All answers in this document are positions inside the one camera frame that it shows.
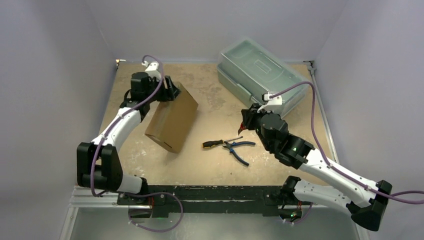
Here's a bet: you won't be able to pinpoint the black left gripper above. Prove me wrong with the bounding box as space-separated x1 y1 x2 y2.
144 75 180 104

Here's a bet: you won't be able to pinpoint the red utility knife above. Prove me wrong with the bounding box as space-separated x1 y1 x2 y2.
237 122 246 136

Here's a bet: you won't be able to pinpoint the brown cardboard express box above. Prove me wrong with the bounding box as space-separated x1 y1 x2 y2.
144 81 199 154

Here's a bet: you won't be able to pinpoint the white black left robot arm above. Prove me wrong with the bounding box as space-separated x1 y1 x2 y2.
76 71 181 205

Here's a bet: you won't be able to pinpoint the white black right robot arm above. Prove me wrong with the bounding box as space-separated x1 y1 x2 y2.
238 103 392 232

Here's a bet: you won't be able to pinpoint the translucent green plastic toolbox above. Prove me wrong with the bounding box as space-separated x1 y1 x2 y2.
216 38 306 107

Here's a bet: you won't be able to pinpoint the yellow black screwdriver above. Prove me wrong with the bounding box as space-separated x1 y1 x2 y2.
202 136 243 149

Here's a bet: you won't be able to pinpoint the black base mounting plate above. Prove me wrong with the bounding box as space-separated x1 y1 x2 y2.
117 185 310 218

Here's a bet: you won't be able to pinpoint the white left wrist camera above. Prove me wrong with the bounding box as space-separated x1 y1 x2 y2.
141 60 162 81

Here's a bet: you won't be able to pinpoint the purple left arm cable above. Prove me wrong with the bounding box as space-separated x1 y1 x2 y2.
90 54 184 233

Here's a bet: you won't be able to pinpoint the blue handled pliers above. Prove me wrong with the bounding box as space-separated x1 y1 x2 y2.
222 140 257 168

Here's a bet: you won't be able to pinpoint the aluminium frame rail right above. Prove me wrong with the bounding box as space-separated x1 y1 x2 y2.
303 60 340 164

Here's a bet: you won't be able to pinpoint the aluminium frame rail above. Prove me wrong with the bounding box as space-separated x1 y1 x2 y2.
60 185 369 240
303 60 340 164

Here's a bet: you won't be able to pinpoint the aluminium front frame rail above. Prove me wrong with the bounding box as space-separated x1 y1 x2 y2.
60 185 369 240

